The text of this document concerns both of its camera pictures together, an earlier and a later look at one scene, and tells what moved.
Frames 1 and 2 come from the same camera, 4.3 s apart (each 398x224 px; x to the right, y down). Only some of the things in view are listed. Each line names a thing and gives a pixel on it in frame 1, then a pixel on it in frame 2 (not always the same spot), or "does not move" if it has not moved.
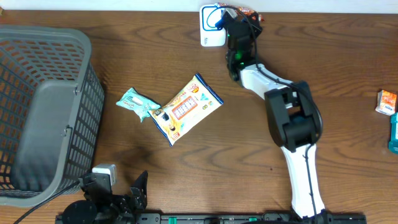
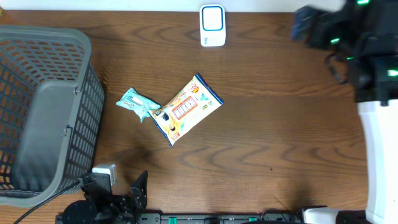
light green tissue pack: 140,102 does not move
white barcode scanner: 210,35 does not move
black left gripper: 138,198 does not move
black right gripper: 245,20 to 323,19
